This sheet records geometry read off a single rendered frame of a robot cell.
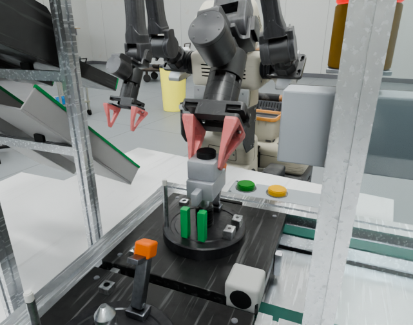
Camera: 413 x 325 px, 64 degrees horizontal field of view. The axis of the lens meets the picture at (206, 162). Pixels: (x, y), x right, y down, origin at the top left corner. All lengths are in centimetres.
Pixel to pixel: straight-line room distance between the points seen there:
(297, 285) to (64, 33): 51
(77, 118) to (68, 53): 10
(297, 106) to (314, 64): 1019
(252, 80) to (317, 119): 88
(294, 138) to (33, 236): 67
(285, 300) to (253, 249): 9
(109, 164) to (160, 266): 24
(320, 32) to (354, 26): 1017
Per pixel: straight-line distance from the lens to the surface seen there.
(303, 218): 67
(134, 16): 114
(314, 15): 1050
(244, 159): 127
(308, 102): 31
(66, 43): 54
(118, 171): 68
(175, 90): 562
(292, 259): 62
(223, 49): 51
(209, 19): 52
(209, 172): 49
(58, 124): 57
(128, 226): 64
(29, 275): 74
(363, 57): 28
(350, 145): 29
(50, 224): 88
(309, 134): 32
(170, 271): 50
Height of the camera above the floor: 129
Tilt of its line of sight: 22 degrees down
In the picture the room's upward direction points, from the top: straight up
